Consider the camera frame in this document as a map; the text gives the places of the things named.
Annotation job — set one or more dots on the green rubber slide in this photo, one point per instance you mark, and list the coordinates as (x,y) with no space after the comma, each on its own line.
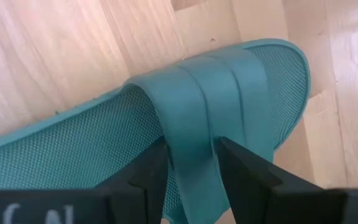
(228,87)

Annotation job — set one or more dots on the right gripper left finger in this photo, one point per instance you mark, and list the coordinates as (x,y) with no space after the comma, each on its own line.
(141,186)

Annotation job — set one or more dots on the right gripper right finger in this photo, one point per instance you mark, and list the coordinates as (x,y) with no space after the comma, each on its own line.
(253,189)

